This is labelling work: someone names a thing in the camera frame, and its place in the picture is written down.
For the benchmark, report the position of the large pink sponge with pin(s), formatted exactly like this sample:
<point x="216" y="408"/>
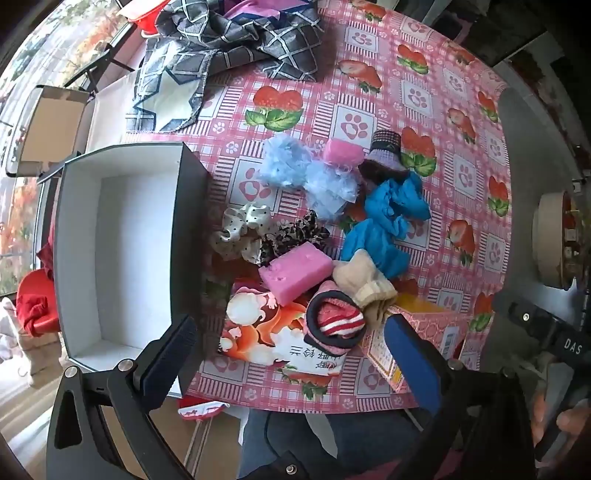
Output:
<point x="295" y="272"/>

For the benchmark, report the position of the person's right hand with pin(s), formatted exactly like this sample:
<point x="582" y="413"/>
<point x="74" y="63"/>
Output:
<point x="575" y="420"/>

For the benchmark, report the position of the red plastic basin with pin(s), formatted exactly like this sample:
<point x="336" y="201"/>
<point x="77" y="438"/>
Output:
<point x="147" y="21"/>

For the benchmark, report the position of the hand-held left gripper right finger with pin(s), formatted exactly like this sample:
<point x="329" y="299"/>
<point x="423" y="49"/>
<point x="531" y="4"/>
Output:
<point x="411" y="364"/>

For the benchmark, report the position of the blue towel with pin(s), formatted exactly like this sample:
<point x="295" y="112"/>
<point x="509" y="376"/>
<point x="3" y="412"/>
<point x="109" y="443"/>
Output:
<point x="383" y="230"/>

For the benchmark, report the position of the person's dark pants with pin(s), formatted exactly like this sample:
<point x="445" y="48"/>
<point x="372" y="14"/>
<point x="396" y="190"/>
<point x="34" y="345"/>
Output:
<point x="323" y="438"/>

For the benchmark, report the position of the white polka dot scrunchie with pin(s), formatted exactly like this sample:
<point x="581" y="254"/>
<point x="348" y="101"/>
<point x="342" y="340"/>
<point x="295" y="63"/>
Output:
<point x="249" y="217"/>

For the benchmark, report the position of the cartoon print packet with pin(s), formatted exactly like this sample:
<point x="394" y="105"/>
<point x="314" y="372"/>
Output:
<point x="258" y="332"/>

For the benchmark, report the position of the black box with white interior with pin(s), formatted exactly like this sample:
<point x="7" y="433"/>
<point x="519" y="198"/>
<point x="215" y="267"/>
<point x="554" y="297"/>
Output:
<point x="134" y="258"/>

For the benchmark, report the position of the beige round container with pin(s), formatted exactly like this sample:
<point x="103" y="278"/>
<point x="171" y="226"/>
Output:
<point x="547" y="240"/>

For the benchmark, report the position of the grey plaid cloth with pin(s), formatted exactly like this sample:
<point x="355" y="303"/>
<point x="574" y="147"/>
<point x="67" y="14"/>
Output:
<point x="277" y="50"/>

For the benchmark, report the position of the leopard print scrunchie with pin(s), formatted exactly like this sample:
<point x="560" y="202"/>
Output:
<point x="295" y="230"/>

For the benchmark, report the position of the light blue fluffy scrunchie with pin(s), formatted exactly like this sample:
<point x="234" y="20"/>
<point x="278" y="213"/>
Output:
<point x="281" y="161"/>
<point x="328" y="189"/>

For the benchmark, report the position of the pink cardboard carton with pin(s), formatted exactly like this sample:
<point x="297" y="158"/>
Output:
<point x="429" y="323"/>

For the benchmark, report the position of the open brown cardboard box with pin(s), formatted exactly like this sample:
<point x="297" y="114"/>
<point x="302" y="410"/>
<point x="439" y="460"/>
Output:
<point x="51" y="134"/>

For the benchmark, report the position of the purple cloth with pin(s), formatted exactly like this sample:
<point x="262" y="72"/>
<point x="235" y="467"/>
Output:
<point x="258" y="9"/>

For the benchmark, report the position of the white cloth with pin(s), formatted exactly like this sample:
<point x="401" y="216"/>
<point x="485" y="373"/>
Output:
<point x="11" y="337"/>

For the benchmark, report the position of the pink black striped sock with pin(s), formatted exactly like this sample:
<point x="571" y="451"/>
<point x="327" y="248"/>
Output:
<point x="337" y="323"/>

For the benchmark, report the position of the pink strawberry print tablecloth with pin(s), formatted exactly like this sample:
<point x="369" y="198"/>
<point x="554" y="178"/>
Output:
<point x="369" y="92"/>

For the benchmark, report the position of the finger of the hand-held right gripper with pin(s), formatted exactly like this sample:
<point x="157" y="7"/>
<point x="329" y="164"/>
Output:
<point x="524" y="318"/>

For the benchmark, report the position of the beige sock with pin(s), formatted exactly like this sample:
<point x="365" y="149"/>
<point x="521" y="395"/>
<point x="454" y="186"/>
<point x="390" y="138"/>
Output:
<point x="360" y="277"/>

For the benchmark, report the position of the pink small pouch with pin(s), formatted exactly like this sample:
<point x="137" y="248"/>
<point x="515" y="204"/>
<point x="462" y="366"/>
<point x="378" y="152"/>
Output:
<point x="341" y="153"/>

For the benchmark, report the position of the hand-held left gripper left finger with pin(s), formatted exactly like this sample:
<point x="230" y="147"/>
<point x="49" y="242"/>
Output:
<point x="168" y="355"/>

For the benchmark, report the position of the red white packet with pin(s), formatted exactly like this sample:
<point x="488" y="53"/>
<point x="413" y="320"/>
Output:
<point x="203" y="410"/>

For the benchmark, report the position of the red cloth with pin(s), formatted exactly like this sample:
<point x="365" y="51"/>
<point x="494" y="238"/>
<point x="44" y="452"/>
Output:
<point x="34" y="304"/>

